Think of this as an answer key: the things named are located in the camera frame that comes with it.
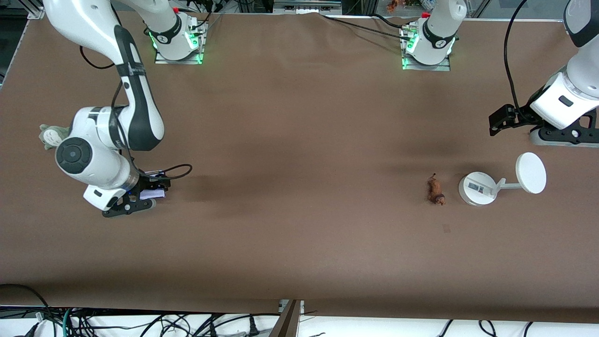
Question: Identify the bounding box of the brown lion statue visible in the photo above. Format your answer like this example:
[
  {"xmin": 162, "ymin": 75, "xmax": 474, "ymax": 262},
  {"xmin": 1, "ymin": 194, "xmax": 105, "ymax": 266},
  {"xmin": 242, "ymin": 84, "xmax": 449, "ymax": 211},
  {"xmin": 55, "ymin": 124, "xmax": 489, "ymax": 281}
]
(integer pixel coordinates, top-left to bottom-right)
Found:
[{"xmin": 427, "ymin": 174, "xmax": 446, "ymax": 206}]

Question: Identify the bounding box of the white desk stand with disc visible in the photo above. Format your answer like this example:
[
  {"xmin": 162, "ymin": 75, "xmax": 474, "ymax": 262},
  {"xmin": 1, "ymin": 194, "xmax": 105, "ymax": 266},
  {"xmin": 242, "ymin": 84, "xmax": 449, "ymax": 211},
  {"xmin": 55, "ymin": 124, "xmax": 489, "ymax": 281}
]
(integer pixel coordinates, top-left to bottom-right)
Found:
[{"xmin": 458, "ymin": 152, "xmax": 547, "ymax": 207}]

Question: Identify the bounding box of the grey-green Totoro plush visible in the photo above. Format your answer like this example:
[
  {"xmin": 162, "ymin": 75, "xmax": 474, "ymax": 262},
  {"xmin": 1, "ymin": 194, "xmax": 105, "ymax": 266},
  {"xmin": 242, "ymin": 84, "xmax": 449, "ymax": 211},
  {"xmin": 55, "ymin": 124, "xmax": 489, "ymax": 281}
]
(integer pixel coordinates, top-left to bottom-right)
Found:
[{"xmin": 39, "ymin": 124, "xmax": 72, "ymax": 151}]

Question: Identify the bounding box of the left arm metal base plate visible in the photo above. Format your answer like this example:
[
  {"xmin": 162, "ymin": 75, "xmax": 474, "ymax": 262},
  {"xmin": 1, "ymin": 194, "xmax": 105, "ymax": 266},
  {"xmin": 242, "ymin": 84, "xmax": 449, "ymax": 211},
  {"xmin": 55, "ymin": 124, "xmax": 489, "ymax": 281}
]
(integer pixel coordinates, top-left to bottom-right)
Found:
[{"xmin": 401, "ymin": 27, "xmax": 451, "ymax": 72}]

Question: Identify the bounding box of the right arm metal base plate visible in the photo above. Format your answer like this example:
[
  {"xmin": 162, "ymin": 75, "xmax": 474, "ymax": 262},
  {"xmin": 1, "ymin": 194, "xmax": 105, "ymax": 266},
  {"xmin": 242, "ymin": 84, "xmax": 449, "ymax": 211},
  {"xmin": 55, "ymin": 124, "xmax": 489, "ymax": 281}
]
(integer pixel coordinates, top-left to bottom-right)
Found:
[{"xmin": 154, "ymin": 19, "xmax": 205, "ymax": 65}]

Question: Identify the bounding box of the short black tabletop cable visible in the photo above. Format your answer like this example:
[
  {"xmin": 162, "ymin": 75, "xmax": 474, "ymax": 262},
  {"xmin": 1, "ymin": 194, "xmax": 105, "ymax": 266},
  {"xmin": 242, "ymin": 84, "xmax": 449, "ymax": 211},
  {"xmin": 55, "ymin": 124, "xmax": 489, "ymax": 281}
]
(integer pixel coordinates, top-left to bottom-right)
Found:
[{"xmin": 372, "ymin": 13, "xmax": 412, "ymax": 29}]

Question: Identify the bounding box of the black looped floor cable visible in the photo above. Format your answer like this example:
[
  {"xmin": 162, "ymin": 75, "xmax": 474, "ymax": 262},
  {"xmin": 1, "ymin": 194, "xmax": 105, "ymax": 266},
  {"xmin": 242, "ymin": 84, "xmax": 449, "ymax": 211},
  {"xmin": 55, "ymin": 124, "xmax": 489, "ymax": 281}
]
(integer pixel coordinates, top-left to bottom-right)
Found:
[{"xmin": 0, "ymin": 283, "xmax": 50, "ymax": 323}]

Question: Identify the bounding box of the long black tabletop cable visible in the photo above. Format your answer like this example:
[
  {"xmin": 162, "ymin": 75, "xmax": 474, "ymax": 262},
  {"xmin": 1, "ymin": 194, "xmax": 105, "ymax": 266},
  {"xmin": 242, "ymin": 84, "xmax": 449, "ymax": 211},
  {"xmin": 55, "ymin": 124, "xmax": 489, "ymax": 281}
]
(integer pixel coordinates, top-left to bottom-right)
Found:
[{"xmin": 321, "ymin": 13, "xmax": 412, "ymax": 40}]

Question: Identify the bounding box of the metal table post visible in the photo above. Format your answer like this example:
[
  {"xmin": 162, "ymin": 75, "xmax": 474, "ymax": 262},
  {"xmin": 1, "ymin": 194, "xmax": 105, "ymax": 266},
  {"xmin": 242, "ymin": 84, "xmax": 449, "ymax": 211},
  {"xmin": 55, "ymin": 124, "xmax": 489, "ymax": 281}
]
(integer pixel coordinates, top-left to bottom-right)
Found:
[{"xmin": 268, "ymin": 300, "xmax": 305, "ymax": 337}]

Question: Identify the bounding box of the aluminium frame profile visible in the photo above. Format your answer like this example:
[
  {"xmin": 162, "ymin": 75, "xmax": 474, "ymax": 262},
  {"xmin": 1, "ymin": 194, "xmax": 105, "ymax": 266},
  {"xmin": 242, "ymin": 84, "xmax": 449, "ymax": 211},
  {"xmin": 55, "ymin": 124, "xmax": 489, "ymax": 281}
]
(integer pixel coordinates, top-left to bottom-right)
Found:
[{"xmin": 273, "ymin": 0, "xmax": 343, "ymax": 14}]

